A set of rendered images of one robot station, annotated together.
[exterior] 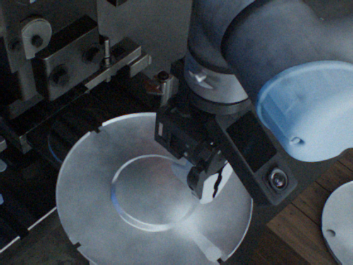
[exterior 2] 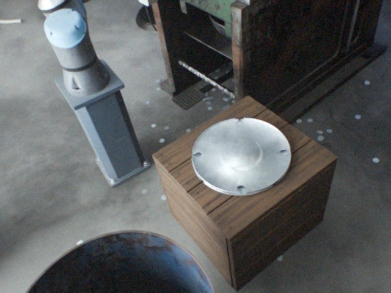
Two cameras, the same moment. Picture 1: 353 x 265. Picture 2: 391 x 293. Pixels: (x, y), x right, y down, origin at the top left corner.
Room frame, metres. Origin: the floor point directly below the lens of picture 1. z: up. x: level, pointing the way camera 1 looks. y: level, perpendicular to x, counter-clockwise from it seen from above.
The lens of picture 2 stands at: (0.66, -1.31, 1.23)
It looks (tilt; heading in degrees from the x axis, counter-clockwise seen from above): 48 degrees down; 105
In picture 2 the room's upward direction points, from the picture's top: 11 degrees counter-clockwise
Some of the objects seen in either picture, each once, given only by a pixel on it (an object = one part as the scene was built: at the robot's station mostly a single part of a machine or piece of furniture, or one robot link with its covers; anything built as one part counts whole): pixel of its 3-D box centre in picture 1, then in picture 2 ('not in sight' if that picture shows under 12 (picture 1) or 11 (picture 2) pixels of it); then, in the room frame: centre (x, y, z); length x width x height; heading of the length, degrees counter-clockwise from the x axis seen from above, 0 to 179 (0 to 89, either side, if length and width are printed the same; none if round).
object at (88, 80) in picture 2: not in sight; (83, 69); (0.08, -0.34, 0.50); 0.15 x 0.15 x 0.10
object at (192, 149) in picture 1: (207, 114); not in sight; (0.38, -0.07, 1.02); 0.09 x 0.08 x 0.12; 46
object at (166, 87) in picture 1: (161, 93); not in sight; (0.65, -0.04, 0.75); 0.03 x 0.03 x 0.10; 47
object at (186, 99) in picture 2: not in sight; (228, 75); (0.52, 0.07, 0.14); 0.59 x 0.10 x 0.05; 47
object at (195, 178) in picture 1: (203, 171); not in sight; (0.35, -0.08, 0.95); 0.05 x 0.02 x 0.09; 136
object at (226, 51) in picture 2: not in sight; (251, 27); (0.62, 0.18, 0.31); 0.43 x 0.42 x 0.01; 137
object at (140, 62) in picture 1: (109, 57); not in sight; (0.73, 0.06, 0.76); 0.17 x 0.06 x 0.10; 137
